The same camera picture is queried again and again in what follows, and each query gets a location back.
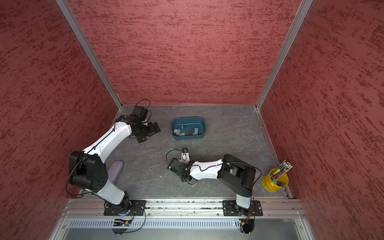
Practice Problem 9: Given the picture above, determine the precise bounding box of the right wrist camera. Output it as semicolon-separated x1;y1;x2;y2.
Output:
180;148;190;164

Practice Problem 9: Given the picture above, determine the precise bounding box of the teal plastic storage box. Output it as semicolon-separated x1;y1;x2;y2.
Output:
171;117;206;141

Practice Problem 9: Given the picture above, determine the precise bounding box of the left corner aluminium post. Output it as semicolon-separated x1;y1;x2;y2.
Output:
56;0;123;110

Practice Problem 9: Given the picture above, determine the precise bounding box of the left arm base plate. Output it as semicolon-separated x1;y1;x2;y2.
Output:
103;200;147;217

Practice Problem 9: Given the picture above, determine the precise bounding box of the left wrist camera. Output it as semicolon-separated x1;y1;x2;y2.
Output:
130;99;152;123

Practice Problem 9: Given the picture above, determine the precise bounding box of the yellow pencil cup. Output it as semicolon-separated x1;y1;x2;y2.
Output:
262;169;289;193

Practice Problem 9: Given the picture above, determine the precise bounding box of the right corner aluminium post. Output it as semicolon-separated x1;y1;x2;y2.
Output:
255;0;313;112

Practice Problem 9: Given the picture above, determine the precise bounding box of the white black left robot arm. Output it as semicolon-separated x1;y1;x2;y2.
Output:
66;115;161;216

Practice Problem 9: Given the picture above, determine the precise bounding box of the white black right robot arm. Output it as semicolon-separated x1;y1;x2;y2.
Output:
168;154;261;217

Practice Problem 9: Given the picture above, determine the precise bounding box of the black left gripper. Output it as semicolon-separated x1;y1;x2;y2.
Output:
134;122;161;143

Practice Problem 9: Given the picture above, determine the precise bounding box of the corner aluminium post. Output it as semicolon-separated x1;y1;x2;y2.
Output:
56;0;123;110
255;0;313;112

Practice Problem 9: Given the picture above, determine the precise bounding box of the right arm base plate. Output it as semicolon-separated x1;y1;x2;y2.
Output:
222;200;263;217

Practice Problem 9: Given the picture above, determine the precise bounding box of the aluminium front rail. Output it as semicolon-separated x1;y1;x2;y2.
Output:
61;198;307;219

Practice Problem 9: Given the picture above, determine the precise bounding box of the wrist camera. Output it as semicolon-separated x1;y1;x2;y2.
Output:
180;148;190;164
130;99;152;123

